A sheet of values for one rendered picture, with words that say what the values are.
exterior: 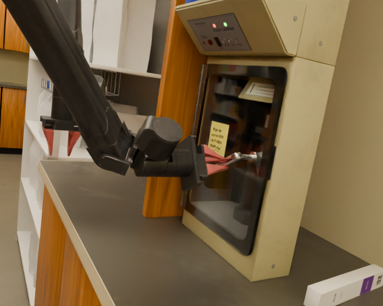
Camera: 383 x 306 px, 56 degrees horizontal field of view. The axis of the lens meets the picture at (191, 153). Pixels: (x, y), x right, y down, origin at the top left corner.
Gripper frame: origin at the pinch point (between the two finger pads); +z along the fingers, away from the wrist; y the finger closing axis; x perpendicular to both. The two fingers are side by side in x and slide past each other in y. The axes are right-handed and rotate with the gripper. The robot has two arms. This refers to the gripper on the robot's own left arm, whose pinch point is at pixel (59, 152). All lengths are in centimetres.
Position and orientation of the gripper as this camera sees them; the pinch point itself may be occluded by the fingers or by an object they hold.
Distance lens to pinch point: 101.9
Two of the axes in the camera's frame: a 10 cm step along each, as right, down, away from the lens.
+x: -4.9, -2.3, 8.4
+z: -1.4, 9.7, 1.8
